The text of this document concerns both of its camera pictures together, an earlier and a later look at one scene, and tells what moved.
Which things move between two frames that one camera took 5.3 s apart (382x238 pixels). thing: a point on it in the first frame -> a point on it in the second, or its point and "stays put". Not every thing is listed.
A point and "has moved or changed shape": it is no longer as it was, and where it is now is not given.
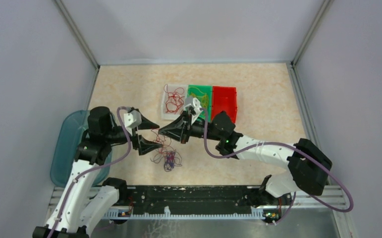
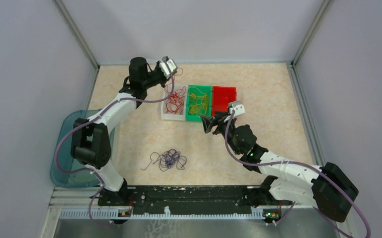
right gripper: x=181 y=134 -> x=209 y=122
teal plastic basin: x=68 y=138 stays put
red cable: x=175 y=101 stays put
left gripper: x=144 y=145 -> x=165 y=79
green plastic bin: x=203 y=93 stays put
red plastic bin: x=224 y=98 stays put
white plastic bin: x=173 y=100 stays put
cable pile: x=171 y=157 has moved or changed shape
